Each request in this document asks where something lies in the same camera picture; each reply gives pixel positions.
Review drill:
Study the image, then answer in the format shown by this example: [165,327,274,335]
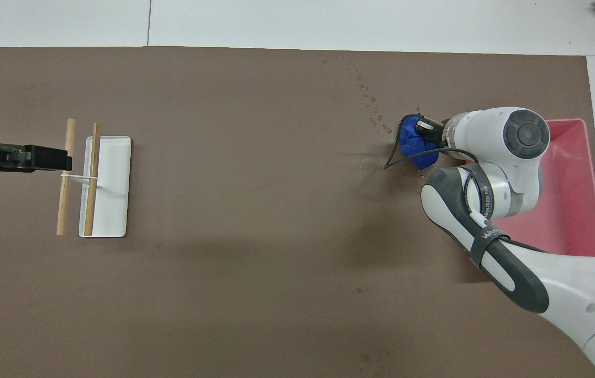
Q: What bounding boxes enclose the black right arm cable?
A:
[383,112,480,170]

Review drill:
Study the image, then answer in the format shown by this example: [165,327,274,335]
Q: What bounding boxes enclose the brown table mat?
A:
[0,46,595,378]

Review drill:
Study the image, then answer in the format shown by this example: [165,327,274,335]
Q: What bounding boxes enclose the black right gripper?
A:
[415,119,451,151]

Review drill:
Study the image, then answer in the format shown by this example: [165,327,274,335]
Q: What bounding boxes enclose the pink plastic bin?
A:
[490,118,595,258]

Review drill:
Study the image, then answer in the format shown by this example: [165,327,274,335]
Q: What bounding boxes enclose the white towel rack wooden rods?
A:
[56,118,132,239]

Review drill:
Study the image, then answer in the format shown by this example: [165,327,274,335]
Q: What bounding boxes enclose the blue towel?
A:
[399,115,440,170]

